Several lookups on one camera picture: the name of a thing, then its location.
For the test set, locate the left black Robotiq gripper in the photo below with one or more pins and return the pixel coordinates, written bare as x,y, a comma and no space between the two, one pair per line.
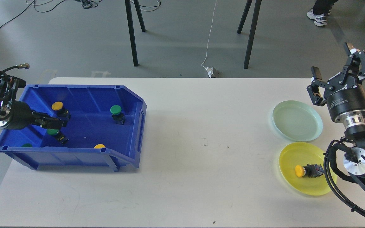
21,116

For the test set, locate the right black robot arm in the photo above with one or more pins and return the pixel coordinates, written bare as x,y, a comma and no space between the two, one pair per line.
346,158

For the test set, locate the green button front corner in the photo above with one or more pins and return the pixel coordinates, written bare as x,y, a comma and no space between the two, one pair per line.
27,145

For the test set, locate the person's sneaker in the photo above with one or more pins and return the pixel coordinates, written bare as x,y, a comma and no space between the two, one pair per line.
318,20

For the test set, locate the pale green plate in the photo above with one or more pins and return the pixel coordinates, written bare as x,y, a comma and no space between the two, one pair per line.
297,121

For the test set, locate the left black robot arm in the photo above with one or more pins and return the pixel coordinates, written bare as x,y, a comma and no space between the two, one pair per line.
9,86

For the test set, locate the yellow plate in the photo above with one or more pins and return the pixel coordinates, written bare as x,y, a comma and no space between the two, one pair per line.
302,153

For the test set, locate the blue plastic bin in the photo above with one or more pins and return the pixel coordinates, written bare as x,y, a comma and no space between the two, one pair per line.
91,124

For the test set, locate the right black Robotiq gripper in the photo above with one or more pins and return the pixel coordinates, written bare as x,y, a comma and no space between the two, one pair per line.
343,96

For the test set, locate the yellow button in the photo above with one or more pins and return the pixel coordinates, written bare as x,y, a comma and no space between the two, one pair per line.
310,170
60,110

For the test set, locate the green button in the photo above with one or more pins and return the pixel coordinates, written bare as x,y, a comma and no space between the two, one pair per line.
58,135
117,115

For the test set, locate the yellow button front edge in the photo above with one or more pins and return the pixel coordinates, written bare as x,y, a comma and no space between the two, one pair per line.
99,146

